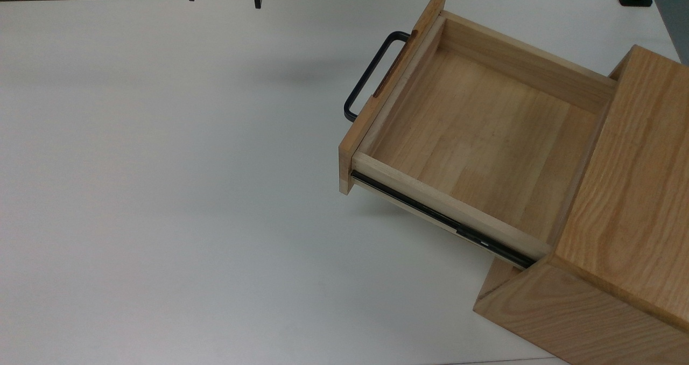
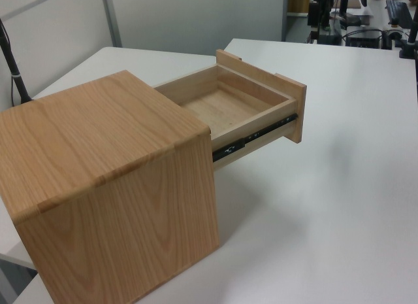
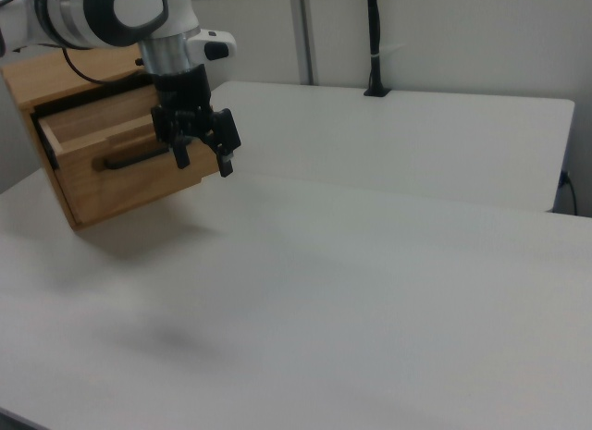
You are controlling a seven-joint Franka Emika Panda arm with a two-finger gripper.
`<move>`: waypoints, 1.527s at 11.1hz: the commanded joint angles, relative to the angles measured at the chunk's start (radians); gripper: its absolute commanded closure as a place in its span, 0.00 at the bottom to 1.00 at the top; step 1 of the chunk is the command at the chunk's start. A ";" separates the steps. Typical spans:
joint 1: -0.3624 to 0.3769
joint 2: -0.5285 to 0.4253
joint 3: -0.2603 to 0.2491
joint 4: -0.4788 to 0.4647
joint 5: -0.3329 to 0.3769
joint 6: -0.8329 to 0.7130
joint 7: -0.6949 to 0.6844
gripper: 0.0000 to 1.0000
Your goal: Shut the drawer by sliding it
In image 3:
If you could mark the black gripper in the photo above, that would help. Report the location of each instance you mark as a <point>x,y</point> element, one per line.
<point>182,97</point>

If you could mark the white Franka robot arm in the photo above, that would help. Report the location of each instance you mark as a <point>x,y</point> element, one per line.
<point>92,14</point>

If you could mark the wooden drawer cabinet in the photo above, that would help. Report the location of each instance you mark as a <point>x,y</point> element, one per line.
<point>65,88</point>

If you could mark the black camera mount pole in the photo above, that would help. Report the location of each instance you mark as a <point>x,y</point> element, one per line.
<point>375,41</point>

